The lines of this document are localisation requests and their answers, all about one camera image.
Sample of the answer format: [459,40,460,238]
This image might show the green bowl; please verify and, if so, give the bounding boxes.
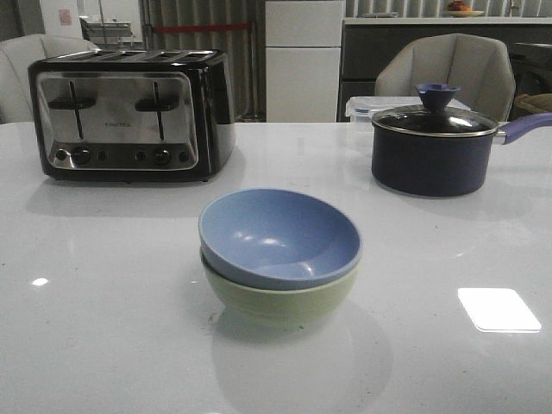
[199,254,360,328]

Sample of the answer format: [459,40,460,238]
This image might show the black and chrome toaster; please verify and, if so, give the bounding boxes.
[28,50,235,182]

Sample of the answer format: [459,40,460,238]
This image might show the white refrigerator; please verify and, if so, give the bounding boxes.
[265,1,346,122]

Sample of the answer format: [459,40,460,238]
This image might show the dark kitchen counter cabinet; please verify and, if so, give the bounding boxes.
[336,16,551,122]

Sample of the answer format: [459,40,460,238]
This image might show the glass pot lid blue knob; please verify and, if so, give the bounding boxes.
[372,83,498,137]

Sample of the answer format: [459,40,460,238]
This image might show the blue bowl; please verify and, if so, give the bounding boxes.
[198,188,362,291]

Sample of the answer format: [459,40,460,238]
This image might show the plate of fruit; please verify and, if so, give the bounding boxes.
[444,0,484,17]

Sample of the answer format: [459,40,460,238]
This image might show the beige chair left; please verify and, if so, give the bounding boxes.
[1,34,98,123]

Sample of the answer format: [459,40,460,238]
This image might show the clear plastic food container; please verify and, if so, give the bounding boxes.
[345,95,472,125]

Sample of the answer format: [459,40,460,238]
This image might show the beige chair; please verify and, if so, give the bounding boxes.
[374,33,516,122]
[1,34,98,123]

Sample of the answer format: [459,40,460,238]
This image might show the dark blue saucepan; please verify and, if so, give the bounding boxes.
[372,113,551,198]

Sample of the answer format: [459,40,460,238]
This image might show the beige chair right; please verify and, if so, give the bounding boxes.
[374,33,516,122]

